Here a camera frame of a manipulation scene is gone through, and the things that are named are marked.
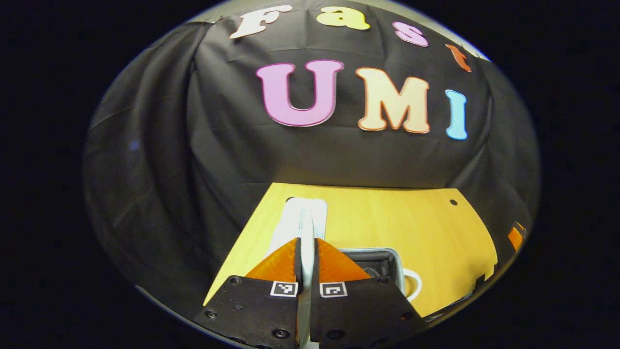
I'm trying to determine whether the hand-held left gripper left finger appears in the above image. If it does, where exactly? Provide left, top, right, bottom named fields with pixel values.
left=193, top=237, right=302, bottom=349

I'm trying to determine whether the black backdrop cloth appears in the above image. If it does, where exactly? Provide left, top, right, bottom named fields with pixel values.
left=82, top=0, right=541, bottom=320

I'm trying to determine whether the silver skin care tube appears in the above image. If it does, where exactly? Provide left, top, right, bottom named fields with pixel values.
left=269, top=197, right=328, bottom=347

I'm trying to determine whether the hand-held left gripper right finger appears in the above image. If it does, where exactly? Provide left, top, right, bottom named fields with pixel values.
left=310, top=238, right=428, bottom=346

